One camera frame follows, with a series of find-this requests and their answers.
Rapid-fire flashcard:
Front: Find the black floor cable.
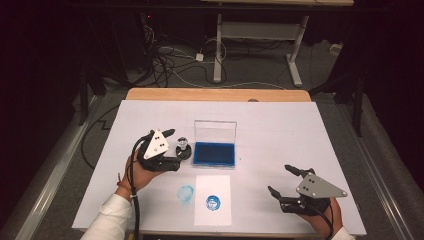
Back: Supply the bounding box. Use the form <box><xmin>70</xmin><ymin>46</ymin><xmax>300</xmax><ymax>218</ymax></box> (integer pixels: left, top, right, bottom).
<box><xmin>80</xmin><ymin>104</ymin><xmax>121</xmax><ymax>169</ymax></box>

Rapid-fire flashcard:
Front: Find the person's right hand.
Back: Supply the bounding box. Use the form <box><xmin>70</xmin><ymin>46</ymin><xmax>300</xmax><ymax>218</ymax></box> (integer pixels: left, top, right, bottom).
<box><xmin>298</xmin><ymin>196</ymin><xmax>344</xmax><ymax>240</ymax></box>

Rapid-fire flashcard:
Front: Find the grey metal rail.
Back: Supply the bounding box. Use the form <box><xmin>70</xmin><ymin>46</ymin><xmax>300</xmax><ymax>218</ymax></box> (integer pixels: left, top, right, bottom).
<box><xmin>0</xmin><ymin>94</ymin><xmax>103</xmax><ymax>240</ymax></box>
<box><xmin>336</xmin><ymin>103</ymin><xmax>418</xmax><ymax>240</ymax></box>

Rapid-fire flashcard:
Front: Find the large white table cover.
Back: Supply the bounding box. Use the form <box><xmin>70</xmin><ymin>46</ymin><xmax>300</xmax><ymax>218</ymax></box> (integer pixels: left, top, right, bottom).
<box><xmin>71</xmin><ymin>99</ymin><xmax>368</xmax><ymax>237</ymax></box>

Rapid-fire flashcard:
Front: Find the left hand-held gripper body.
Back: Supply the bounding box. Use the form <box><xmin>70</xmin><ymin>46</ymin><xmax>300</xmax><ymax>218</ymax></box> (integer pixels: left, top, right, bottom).
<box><xmin>136</xmin><ymin>129</ymin><xmax>183</xmax><ymax>173</ymax></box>

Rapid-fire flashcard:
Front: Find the white metal desk frame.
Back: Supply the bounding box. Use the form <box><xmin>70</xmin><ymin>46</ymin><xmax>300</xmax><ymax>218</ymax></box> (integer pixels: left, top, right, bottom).
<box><xmin>213</xmin><ymin>13</ymin><xmax>310</xmax><ymax>88</ymax></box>

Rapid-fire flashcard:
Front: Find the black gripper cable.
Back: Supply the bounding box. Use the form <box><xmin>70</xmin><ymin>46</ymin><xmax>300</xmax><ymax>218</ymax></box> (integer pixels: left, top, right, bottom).
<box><xmin>308</xmin><ymin>203</ymin><xmax>335</xmax><ymax>240</ymax></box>
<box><xmin>128</xmin><ymin>132</ymin><xmax>155</xmax><ymax>240</ymax></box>

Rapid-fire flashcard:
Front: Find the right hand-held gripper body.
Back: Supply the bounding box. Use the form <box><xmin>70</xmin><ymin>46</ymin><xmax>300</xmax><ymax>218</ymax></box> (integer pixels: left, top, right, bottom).
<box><xmin>279</xmin><ymin>171</ymin><xmax>349</xmax><ymax>215</ymax></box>

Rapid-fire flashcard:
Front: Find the blue ink pad clear case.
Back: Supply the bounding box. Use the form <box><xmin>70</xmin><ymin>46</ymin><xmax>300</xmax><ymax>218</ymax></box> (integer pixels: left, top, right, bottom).
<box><xmin>192</xmin><ymin>119</ymin><xmax>238</xmax><ymax>169</ymax></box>

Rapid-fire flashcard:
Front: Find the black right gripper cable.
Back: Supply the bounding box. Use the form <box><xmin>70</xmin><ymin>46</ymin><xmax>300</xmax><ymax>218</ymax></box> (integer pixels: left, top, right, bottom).
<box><xmin>308</xmin><ymin>203</ymin><xmax>335</xmax><ymax>240</ymax></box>

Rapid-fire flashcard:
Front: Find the person's left hand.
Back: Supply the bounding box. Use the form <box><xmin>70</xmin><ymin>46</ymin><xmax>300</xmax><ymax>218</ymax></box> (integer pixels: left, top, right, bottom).
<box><xmin>114</xmin><ymin>152</ymin><xmax>165</xmax><ymax>202</ymax></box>

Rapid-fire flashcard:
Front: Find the tangle of floor cables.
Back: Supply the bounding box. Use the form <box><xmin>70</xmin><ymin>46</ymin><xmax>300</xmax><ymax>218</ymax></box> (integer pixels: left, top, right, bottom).
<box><xmin>143</xmin><ymin>23</ymin><xmax>228</xmax><ymax>88</ymax></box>

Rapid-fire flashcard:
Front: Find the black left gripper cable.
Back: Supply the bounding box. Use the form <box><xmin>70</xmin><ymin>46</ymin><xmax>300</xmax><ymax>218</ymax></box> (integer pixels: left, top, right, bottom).
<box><xmin>128</xmin><ymin>132</ymin><xmax>155</xmax><ymax>240</ymax></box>

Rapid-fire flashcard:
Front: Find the small white paper sheet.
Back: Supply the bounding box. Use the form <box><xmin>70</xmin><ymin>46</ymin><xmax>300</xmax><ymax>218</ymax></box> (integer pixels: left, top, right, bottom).
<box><xmin>194</xmin><ymin>174</ymin><xmax>234</xmax><ymax>228</ymax></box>

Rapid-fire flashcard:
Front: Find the black metal stand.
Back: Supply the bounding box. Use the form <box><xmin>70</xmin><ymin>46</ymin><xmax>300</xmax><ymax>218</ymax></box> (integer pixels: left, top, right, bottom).
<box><xmin>353</xmin><ymin>74</ymin><xmax>365</xmax><ymax>138</ymax></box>

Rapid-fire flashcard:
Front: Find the red string bracelet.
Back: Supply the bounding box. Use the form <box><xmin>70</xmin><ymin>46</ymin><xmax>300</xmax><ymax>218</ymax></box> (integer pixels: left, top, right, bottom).
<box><xmin>116</xmin><ymin>172</ymin><xmax>133</xmax><ymax>195</ymax></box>

